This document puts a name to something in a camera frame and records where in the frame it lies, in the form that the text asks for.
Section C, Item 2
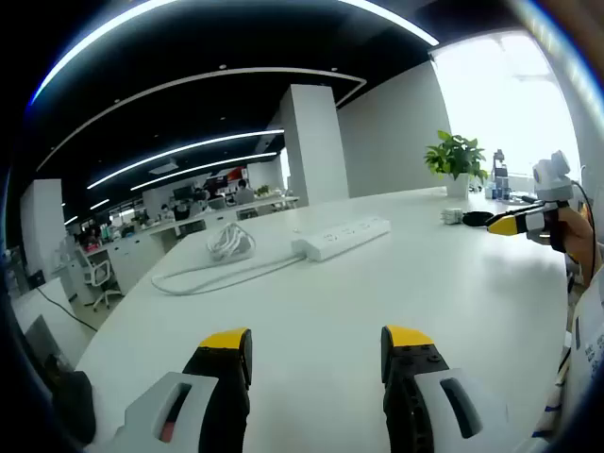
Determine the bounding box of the ceiling light strip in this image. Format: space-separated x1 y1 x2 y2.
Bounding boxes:
129 151 279 193
87 129 286 190

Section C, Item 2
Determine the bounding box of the dark bulky object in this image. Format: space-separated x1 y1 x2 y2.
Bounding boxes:
44 353 98 445

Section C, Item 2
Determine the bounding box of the white square pillar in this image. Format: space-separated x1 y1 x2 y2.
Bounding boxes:
277 84 350 209

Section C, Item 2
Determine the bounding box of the potted green plant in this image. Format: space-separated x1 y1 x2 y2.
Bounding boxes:
423 130 490 198

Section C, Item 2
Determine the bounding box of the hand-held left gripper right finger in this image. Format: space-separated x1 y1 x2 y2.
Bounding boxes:
380 324 511 453

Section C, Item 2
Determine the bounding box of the person's white shirt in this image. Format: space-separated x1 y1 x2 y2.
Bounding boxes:
532 282 604 440

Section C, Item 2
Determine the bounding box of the long curved ceiling light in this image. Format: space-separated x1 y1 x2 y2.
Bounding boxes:
30 0 441 105

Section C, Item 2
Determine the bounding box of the bundle of white cable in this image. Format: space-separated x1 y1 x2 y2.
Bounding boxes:
206 223 258 262

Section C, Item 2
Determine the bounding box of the white office chair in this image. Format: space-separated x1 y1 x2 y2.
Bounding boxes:
77 244 125 312

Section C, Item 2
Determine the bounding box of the black charger cable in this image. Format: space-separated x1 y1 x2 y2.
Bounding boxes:
461 210 501 229

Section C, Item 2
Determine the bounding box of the row of white office desks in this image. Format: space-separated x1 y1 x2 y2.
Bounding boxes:
108 193 303 294

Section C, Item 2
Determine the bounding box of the white desk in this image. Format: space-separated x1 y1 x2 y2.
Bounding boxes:
75 186 575 453

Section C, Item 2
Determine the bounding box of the white power strip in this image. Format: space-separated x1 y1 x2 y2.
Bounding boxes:
291 215 393 262

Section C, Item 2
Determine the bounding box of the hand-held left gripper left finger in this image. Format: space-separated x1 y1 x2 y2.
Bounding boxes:
112 327 254 453

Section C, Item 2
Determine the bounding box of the person's right hand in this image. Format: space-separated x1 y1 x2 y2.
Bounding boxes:
563 207 596 265

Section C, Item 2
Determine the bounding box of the stand with blue items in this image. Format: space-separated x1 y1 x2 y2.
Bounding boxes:
489 149 513 199

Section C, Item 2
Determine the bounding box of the white power strip cable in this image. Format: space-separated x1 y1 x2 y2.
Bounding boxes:
150 254 304 296

